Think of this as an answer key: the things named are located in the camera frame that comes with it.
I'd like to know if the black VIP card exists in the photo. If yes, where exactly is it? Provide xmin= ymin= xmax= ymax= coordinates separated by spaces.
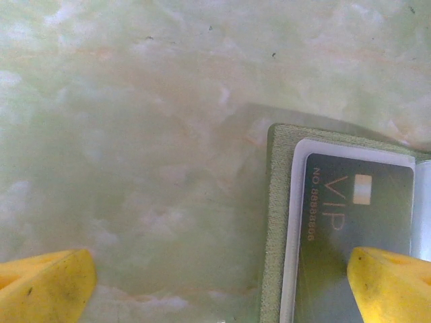
xmin=292 ymin=153 xmax=415 ymax=323

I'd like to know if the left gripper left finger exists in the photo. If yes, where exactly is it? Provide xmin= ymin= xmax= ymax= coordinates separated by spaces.
xmin=0 ymin=248 xmax=98 ymax=323

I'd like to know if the green card holder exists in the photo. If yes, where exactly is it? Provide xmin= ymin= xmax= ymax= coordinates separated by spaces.
xmin=259 ymin=122 xmax=431 ymax=323

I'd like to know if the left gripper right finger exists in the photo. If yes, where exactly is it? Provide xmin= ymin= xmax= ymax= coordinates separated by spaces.
xmin=346 ymin=246 xmax=431 ymax=323

